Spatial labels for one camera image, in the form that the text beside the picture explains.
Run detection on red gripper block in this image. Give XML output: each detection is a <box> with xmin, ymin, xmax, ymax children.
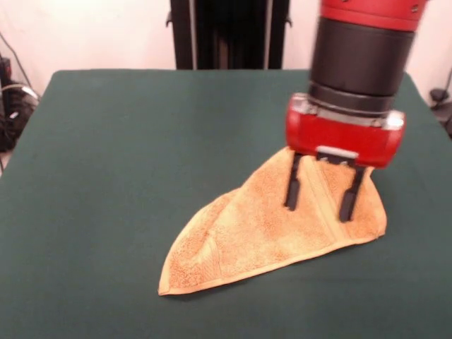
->
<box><xmin>283</xmin><ymin>92</ymin><xmax>407</xmax><ymax>223</ymax></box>

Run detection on tan terry towel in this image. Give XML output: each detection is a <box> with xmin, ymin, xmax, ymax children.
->
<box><xmin>156</xmin><ymin>146</ymin><xmax>388</xmax><ymax>297</ymax></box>

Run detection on dark grey stand base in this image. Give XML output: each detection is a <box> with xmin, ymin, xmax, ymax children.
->
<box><xmin>429</xmin><ymin>88</ymin><xmax>452</xmax><ymax>138</ymax></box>

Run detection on dark green table cloth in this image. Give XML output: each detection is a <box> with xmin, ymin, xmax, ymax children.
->
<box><xmin>0</xmin><ymin>69</ymin><xmax>452</xmax><ymax>339</ymax></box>

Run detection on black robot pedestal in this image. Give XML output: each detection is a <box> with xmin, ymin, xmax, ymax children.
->
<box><xmin>165</xmin><ymin>0</ymin><xmax>294</xmax><ymax>71</ymax></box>

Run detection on tangled black cables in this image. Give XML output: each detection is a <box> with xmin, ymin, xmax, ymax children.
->
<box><xmin>0</xmin><ymin>31</ymin><xmax>40</xmax><ymax>153</ymax></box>

